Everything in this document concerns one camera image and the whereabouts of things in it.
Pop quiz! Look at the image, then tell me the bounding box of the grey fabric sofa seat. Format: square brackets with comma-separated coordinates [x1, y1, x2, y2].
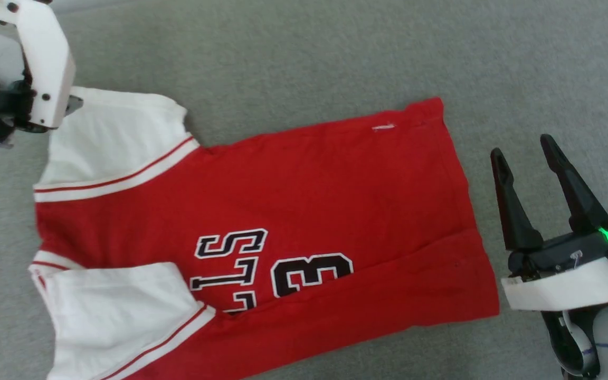
[0, 0, 608, 380]

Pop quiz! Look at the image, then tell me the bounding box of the red and white jersey shirt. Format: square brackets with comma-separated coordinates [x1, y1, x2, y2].
[28, 87, 500, 380]

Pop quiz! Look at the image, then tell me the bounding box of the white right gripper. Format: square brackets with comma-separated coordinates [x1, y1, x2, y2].
[490, 134, 608, 379]

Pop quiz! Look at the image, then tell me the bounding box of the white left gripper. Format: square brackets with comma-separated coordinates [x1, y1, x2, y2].
[0, 0, 84, 134]

